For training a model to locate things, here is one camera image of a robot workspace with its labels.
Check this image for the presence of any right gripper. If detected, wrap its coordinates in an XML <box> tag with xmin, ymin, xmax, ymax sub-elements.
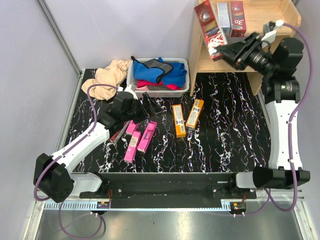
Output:
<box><xmin>215</xmin><ymin>31</ymin><xmax>278</xmax><ymax>76</ymax></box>

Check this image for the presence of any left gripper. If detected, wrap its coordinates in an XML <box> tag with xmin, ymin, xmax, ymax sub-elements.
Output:
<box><xmin>122</xmin><ymin>92</ymin><xmax>162</xmax><ymax>125</ymax></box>

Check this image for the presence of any red 3D toothpaste box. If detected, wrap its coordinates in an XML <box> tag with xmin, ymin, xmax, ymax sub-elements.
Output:
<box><xmin>229</xmin><ymin>1</ymin><xmax>247</xmax><ymax>38</ymax></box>
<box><xmin>194</xmin><ymin>0</ymin><xmax>228</xmax><ymax>61</ymax></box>

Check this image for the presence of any silver toothpaste box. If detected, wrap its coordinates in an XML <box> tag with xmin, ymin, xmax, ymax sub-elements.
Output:
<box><xmin>216</xmin><ymin>2</ymin><xmax>231</xmax><ymax>36</ymax></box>

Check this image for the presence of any dark red toothpaste box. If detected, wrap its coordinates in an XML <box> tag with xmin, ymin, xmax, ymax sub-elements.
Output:
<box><xmin>109</xmin><ymin>122</ymin><xmax>129</xmax><ymax>144</ymax></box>

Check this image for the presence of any pink toothpaste box small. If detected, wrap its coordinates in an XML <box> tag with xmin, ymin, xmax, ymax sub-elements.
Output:
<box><xmin>124</xmin><ymin>131</ymin><xmax>141</xmax><ymax>163</ymax></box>

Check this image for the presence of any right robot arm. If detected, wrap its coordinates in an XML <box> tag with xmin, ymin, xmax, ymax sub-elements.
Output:
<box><xmin>217</xmin><ymin>32</ymin><xmax>311</xmax><ymax>199</ymax></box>

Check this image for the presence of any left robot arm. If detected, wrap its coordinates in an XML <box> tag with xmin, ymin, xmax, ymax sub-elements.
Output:
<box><xmin>33</xmin><ymin>91</ymin><xmax>162</xmax><ymax>203</ymax></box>

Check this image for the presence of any wooden shelf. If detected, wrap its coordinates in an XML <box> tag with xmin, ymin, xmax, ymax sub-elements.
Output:
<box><xmin>188</xmin><ymin>0</ymin><xmax>302</xmax><ymax>101</ymax></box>

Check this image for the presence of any pink cloth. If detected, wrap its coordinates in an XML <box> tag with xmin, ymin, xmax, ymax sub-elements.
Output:
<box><xmin>132</xmin><ymin>81</ymin><xmax>149</xmax><ymax>92</ymax></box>

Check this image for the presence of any magenta cloth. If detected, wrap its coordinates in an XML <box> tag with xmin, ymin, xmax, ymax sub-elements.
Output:
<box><xmin>138</xmin><ymin>80</ymin><xmax>182</xmax><ymax>91</ymax></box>

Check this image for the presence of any yellow toothpaste box left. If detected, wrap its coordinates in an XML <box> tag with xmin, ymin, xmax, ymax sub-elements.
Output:
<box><xmin>172</xmin><ymin>104</ymin><xmax>187</xmax><ymax>138</ymax></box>

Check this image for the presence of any yellow toothpaste box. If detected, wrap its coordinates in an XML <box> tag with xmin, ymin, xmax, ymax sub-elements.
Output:
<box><xmin>172</xmin><ymin>104</ymin><xmax>187</xmax><ymax>138</ymax></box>
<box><xmin>185</xmin><ymin>99</ymin><xmax>204</xmax><ymax>131</ymax></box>

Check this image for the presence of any white plastic basket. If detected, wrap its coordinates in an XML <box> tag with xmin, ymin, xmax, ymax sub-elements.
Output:
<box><xmin>126</xmin><ymin>57</ymin><xmax>190</xmax><ymax>98</ymax></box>

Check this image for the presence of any blue cloth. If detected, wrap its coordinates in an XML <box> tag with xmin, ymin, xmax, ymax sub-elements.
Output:
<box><xmin>131</xmin><ymin>56</ymin><xmax>187</xmax><ymax>88</ymax></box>

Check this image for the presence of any yellow toothpaste box right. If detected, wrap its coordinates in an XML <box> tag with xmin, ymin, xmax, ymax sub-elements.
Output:
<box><xmin>185</xmin><ymin>99</ymin><xmax>204</xmax><ymax>131</ymax></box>

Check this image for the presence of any beige cloth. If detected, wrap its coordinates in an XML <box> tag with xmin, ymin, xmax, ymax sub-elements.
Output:
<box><xmin>81</xmin><ymin>59</ymin><xmax>131</xmax><ymax>101</ymax></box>

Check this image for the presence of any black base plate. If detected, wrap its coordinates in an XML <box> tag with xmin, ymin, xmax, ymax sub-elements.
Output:
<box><xmin>79</xmin><ymin>172</ymin><xmax>257</xmax><ymax>211</ymax></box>

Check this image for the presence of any aluminium rail frame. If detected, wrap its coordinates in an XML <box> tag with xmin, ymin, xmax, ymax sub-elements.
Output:
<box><xmin>24</xmin><ymin>191</ymin><xmax>320</xmax><ymax>240</ymax></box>

